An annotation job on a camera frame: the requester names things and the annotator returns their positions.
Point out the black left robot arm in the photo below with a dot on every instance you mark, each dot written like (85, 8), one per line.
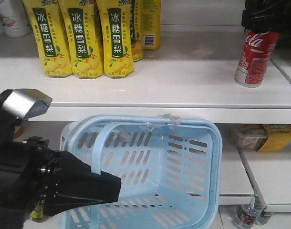
(13, 219)

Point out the clear cookie box yellow label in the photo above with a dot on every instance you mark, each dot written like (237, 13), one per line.
(257, 137)

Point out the white peach drink bottle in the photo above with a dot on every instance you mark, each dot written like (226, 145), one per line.
(13, 18)

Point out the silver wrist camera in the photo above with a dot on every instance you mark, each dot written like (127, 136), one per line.
(26, 103)

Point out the red coke can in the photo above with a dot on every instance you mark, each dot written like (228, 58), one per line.
(257, 51)

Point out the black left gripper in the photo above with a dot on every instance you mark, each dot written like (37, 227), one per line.
(31, 172)

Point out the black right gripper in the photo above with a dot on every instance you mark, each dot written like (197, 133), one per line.
(267, 16)

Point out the light blue plastic basket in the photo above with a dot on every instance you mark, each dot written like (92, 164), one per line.
(169, 169)

